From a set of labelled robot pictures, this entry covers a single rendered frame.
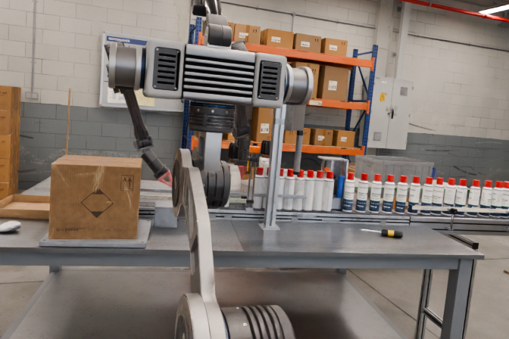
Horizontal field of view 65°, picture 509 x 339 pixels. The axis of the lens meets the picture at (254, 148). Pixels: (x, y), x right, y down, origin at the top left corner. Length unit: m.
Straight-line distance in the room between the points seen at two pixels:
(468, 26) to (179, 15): 5.44
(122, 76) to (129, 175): 0.51
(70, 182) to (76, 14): 4.88
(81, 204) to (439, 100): 7.50
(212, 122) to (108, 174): 0.54
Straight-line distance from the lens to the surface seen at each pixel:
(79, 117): 6.20
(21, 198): 2.22
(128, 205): 1.55
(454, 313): 2.10
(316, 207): 2.08
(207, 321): 0.77
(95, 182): 1.54
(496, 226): 2.61
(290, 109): 1.81
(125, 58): 1.12
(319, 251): 1.66
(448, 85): 8.55
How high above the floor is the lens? 1.36
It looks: 5 degrees down
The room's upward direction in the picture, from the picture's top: 5 degrees clockwise
